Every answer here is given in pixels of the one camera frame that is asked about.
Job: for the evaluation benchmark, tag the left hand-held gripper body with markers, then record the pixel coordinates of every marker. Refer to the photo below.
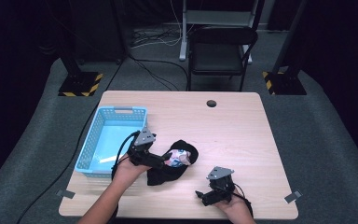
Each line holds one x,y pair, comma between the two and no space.
141,152

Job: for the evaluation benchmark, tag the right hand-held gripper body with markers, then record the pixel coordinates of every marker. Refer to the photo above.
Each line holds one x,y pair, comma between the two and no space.
220,186

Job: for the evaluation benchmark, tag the pink patterned sock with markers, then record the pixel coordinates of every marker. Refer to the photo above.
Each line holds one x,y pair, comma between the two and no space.
179,158

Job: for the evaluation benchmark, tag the black sock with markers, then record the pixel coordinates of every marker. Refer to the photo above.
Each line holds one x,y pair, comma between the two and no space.
161,175

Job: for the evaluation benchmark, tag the light blue plastic basket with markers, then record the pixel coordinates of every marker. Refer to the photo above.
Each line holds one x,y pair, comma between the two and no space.
85,157

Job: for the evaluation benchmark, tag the person's left hand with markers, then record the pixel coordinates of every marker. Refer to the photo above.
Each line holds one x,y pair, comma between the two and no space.
127,171

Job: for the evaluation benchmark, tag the person's right hand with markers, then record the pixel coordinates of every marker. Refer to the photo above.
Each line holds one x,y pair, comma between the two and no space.
234,205

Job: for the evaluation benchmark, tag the grey tape piece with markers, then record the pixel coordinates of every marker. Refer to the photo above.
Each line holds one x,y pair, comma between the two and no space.
293,196
65,194

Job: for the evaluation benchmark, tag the black stand with striped base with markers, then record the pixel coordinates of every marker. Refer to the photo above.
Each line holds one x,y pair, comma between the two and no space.
287,82
79,82

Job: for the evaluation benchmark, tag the black folding chair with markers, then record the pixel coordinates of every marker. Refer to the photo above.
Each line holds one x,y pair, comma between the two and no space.
219,59

